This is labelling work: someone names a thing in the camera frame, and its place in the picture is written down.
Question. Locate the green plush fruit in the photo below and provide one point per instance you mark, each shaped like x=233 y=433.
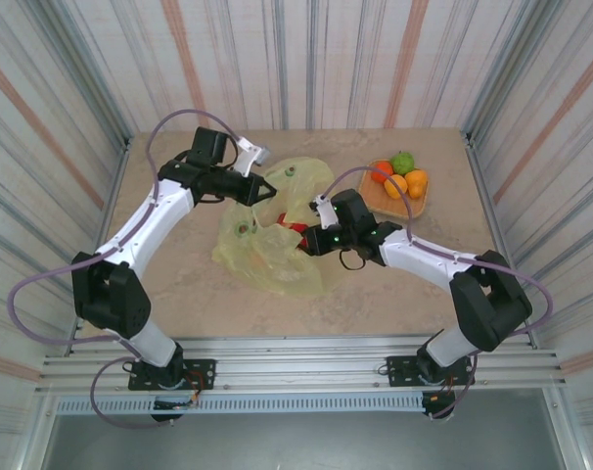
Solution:
x=404 y=162

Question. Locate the red plush fruit with stem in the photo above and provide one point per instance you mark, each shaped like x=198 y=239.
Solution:
x=292 y=226

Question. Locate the red-orange plush tangerine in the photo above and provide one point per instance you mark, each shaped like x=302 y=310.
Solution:
x=382 y=169

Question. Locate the yellow avocado print plastic bag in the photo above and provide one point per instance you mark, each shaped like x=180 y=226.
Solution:
x=277 y=274

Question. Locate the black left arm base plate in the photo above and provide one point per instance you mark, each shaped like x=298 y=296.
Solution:
x=203 y=374

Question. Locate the yellow-orange plush fruit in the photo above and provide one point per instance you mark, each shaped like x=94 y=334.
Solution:
x=396 y=187

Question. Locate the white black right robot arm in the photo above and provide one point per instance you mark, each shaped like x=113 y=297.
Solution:
x=424 y=257

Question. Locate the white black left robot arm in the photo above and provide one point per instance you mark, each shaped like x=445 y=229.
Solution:
x=145 y=220

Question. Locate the aluminium rail frame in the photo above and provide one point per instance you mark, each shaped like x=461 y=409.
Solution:
x=296 y=364

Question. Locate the woven bamboo basket tray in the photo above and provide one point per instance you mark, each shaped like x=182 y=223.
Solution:
x=392 y=205

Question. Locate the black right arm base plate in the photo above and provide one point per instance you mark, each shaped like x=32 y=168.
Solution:
x=399 y=369

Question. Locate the orange plush fruit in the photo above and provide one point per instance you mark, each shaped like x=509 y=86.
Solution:
x=417 y=183

